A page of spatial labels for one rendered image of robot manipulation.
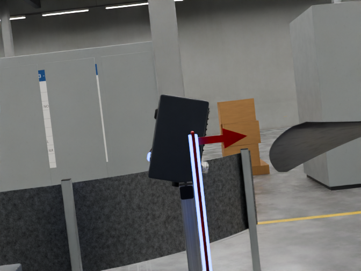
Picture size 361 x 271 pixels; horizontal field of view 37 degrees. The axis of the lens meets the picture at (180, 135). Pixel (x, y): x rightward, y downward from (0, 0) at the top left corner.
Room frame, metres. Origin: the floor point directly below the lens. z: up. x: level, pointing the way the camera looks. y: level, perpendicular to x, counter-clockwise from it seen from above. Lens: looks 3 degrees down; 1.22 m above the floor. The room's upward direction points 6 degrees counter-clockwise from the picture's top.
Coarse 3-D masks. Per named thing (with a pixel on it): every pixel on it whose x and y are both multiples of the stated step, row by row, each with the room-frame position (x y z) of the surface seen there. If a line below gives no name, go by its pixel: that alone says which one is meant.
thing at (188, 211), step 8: (184, 184) 1.16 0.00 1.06; (192, 184) 1.16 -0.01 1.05; (184, 200) 1.15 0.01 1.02; (192, 200) 1.15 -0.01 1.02; (184, 208) 1.15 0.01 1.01; (192, 208) 1.15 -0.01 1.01; (184, 216) 1.15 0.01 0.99; (192, 216) 1.15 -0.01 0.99; (184, 224) 1.15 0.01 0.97; (192, 224) 1.15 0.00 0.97; (184, 232) 1.15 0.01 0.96; (192, 232) 1.16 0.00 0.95; (192, 240) 1.16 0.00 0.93; (192, 248) 1.16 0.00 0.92; (192, 256) 1.16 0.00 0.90; (200, 256) 1.15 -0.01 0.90; (192, 264) 1.15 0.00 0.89; (200, 264) 1.15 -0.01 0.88
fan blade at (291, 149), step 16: (304, 128) 0.55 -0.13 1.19; (320, 128) 0.56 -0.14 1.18; (336, 128) 0.57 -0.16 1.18; (352, 128) 0.58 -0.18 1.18; (272, 144) 0.62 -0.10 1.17; (288, 144) 0.63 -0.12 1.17; (304, 144) 0.65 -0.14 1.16; (320, 144) 0.67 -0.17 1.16; (336, 144) 0.71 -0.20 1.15; (272, 160) 0.69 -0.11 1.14; (288, 160) 0.71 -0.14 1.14; (304, 160) 0.74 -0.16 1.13
